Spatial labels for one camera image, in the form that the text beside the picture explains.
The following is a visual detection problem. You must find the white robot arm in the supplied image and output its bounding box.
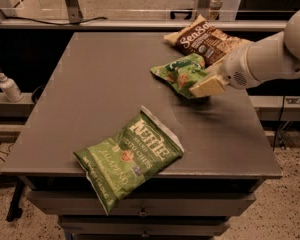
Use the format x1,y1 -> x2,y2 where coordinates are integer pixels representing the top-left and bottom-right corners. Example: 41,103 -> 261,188
189,10 -> 300,98

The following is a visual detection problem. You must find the grey drawer cabinet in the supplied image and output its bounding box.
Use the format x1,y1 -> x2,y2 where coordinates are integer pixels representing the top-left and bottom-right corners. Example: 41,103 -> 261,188
3,32 -> 281,240

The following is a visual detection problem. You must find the black cable on ledge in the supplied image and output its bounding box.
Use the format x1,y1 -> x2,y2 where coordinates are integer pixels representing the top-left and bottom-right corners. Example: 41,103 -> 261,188
0,0 -> 108,26

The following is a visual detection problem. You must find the green rice chip bag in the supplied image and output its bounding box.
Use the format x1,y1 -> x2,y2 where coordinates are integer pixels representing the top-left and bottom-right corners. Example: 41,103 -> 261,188
150,53 -> 207,99

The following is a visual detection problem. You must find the brown sea salt chip bag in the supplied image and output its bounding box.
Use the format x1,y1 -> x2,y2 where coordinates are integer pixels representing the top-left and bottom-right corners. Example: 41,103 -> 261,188
164,15 -> 249,67

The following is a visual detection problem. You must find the green Kettle jalapeno chip bag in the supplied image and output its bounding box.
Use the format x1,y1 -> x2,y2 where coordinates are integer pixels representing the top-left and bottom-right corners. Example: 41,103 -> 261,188
74,107 -> 184,213

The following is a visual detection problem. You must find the white pump bottle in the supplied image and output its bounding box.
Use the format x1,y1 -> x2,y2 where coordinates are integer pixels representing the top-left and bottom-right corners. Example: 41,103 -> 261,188
0,69 -> 23,103

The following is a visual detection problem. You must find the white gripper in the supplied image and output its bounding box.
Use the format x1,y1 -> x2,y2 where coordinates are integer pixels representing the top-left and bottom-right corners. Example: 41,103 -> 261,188
189,43 -> 261,98

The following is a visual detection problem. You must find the metal frame post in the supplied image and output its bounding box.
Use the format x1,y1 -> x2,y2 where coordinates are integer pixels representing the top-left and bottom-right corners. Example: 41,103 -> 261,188
64,0 -> 83,24

